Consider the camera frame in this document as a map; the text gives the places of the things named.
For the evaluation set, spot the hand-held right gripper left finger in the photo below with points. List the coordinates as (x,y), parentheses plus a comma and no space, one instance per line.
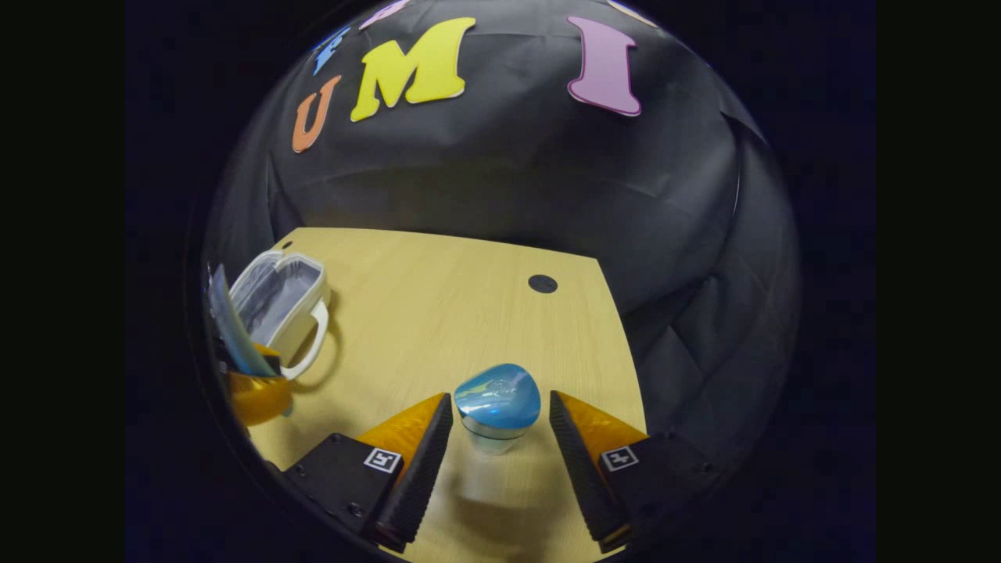
(418,477)

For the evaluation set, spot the white suitcase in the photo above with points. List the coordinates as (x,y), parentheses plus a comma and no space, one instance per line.
(278,301)

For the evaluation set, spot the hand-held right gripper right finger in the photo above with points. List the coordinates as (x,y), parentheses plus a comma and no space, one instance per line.
(586,477)

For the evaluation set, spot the light blue tube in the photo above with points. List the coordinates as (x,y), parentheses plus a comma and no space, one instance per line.
(235,328)

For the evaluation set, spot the blue capped clear bottle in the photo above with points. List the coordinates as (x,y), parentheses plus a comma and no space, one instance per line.
(498,403)

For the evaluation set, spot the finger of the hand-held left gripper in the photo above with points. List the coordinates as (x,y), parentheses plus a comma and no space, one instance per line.
(258,399)

